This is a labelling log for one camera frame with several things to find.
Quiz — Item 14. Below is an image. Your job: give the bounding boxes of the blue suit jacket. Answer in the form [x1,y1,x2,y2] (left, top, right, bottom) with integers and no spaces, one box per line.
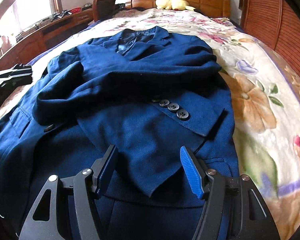
[0,27,238,239]

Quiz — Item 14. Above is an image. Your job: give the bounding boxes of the wooden desk cabinet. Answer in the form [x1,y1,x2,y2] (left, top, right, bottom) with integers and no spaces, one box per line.
[0,9,93,70]

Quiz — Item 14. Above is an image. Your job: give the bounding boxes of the red bowl on desk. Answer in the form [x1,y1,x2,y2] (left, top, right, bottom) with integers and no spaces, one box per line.
[70,7,82,14]

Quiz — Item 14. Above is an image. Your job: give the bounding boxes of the wooden chair with black garment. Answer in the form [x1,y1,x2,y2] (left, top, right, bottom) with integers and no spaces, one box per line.
[92,0,116,22]

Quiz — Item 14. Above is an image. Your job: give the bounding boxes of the floral bed blanket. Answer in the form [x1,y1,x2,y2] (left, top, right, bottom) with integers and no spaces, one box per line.
[0,9,300,239]

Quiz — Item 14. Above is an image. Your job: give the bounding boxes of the yellow plush toy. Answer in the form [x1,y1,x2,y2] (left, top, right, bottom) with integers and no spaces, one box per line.
[155,0,195,11]

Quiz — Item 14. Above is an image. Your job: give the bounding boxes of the louvered wooden wardrobe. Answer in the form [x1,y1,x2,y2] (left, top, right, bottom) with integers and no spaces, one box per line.
[240,0,300,77]

